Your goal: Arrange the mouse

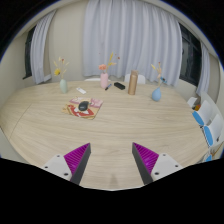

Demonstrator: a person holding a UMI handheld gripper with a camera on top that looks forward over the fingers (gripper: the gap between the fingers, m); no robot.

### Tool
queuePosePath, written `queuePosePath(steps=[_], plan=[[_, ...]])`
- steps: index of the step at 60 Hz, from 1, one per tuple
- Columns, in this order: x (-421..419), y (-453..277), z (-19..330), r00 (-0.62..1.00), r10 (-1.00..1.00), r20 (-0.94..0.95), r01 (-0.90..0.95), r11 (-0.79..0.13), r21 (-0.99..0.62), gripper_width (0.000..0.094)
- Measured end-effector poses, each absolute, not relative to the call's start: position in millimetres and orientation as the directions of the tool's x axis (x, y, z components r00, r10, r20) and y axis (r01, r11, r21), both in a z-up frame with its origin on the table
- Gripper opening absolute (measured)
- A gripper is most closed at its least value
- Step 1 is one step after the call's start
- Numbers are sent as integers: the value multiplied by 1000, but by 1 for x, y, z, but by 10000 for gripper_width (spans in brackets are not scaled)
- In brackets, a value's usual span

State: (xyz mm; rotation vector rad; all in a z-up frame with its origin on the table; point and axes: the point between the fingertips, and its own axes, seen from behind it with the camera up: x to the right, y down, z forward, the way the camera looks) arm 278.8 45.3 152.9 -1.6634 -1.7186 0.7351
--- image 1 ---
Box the cartoon printed mouse pad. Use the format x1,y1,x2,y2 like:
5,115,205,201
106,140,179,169
61,96,104,121

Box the wide white curtain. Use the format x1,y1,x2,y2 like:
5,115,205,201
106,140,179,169
82,0,184,88

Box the white chairs with blue seats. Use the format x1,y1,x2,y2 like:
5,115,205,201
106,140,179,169
186,91,224,163

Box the blue vase with dried flowers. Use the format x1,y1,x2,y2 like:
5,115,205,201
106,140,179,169
150,61,168,103

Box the dark framed window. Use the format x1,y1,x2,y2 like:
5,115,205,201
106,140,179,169
22,26,37,80
179,22,203,87

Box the narrow white curtain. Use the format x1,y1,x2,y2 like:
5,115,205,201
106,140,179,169
196,41,212,98
30,9,57,85

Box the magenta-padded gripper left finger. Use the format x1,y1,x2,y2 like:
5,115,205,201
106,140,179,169
42,142,92,186

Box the white remote control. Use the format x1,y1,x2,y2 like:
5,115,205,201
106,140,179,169
75,86,87,95

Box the black computer mouse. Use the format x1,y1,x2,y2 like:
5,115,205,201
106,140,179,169
77,100,90,112

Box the black rectangular case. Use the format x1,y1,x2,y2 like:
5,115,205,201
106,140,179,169
113,81,127,91

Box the green vase with yellow flowers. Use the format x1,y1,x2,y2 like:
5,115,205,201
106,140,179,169
53,56,70,94

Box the pink vase with flowers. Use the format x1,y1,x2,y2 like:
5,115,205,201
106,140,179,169
98,51,121,90

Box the copper brown drink bottle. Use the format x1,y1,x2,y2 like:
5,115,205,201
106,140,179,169
127,69,139,96

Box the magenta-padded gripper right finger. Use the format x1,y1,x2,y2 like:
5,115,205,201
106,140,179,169
131,142,183,186

